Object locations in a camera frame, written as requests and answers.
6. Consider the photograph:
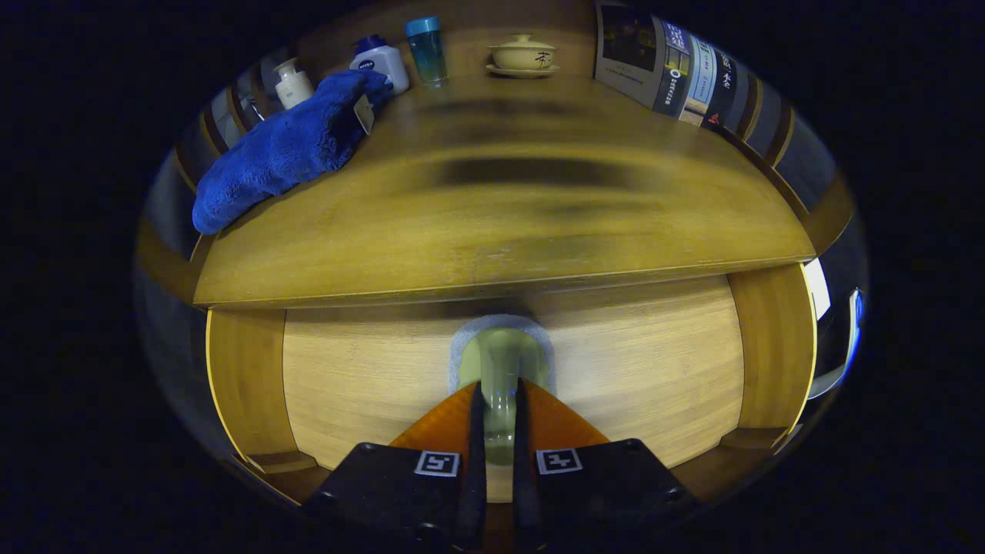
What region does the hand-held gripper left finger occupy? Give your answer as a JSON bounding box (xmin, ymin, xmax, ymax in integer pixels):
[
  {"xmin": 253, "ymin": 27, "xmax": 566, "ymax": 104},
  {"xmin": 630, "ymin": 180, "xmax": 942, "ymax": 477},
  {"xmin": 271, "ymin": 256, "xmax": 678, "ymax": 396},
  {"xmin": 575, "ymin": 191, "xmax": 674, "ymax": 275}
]
[{"xmin": 300, "ymin": 381, "xmax": 487, "ymax": 551}]

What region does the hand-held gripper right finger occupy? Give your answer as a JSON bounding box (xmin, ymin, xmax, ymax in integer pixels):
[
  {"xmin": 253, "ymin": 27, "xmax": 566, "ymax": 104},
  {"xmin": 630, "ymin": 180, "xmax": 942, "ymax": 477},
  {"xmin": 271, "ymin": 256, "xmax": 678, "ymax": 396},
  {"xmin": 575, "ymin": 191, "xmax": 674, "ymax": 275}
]
[{"xmin": 512, "ymin": 377, "xmax": 697, "ymax": 551}]

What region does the green-handled scrub brush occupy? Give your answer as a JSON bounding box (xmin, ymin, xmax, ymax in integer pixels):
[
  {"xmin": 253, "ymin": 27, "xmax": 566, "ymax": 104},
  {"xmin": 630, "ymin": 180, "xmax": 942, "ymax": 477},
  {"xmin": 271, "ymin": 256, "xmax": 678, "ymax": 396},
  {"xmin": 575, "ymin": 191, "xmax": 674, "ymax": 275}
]
[{"xmin": 448, "ymin": 313, "xmax": 556, "ymax": 466}]

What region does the wooden drawer with black knob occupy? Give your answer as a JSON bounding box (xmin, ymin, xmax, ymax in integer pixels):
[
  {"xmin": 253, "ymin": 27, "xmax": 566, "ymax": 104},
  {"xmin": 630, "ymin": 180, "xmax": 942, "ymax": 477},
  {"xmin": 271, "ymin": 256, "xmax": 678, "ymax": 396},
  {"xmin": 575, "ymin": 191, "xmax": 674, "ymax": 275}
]
[{"xmin": 204, "ymin": 262, "xmax": 818, "ymax": 509}]

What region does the white side cabinet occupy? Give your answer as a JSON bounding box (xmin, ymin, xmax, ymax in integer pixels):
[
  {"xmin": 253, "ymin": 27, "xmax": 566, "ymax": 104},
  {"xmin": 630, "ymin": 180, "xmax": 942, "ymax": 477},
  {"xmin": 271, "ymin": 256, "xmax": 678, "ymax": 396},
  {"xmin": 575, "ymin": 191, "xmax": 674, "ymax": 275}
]
[{"xmin": 804, "ymin": 258, "xmax": 866, "ymax": 401}]

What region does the blue plush towel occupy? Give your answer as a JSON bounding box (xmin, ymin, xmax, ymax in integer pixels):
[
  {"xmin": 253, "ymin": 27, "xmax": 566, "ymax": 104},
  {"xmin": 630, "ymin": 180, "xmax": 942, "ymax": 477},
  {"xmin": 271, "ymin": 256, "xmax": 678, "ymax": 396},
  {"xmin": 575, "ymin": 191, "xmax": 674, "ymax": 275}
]
[{"xmin": 192, "ymin": 69, "xmax": 393, "ymax": 235}]

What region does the white bottle with blue cap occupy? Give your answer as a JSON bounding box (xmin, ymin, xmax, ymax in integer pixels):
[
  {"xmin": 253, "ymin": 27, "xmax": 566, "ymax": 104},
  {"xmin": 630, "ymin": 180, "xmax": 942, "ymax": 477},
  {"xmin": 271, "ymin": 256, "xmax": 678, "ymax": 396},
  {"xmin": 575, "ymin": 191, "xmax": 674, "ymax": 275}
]
[{"xmin": 350, "ymin": 35, "xmax": 410, "ymax": 95}]

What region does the beige lidded teacup with saucer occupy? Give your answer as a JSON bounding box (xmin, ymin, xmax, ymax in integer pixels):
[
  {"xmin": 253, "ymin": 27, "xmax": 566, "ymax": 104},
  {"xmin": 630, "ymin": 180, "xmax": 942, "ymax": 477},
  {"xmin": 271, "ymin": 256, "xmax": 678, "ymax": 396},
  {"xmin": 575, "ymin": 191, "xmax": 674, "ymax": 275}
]
[{"xmin": 485, "ymin": 33, "xmax": 561, "ymax": 79}]

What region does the teal clear bottle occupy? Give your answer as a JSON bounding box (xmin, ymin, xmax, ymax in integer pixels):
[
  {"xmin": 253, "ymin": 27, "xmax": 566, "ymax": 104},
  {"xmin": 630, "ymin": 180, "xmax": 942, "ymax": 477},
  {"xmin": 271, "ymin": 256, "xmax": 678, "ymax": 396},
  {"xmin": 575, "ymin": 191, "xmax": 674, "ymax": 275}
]
[{"xmin": 405, "ymin": 17, "xmax": 449, "ymax": 87}]

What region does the white pump bottle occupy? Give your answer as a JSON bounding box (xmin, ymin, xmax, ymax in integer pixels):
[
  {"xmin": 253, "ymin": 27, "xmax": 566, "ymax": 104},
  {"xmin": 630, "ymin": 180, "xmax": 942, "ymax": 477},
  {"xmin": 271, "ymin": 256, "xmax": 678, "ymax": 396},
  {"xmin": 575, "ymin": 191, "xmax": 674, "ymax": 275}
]
[{"xmin": 273, "ymin": 58, "xmax": 315, "ymax": 110}]

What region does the book with pale spine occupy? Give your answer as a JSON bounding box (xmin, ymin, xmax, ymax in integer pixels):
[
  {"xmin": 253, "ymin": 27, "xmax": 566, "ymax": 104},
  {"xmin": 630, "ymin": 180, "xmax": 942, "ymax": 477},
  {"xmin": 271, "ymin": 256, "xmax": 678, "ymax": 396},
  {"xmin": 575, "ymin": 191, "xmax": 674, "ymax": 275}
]
[{"xmin": 681, "ymin": 35, "xmax": 718, "ymax": 128}]

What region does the book with black spine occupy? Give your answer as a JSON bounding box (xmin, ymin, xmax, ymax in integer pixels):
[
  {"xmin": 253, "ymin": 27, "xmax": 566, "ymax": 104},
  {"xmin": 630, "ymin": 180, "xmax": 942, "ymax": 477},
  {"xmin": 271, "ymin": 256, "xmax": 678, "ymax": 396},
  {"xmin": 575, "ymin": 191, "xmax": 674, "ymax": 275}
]
[{"xmin": 702, "ymin": 48, "xmax": 740, "ymax": 133}]

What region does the book with dark photo cover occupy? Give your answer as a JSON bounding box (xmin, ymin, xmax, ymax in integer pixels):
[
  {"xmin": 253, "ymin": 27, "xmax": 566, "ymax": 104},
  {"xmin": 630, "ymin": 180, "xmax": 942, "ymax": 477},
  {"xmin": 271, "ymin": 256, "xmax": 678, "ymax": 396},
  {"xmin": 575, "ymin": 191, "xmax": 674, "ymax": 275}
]
[{"xmin": 594, "ymin": 4, "xmax": 690, "ymax": 118}]

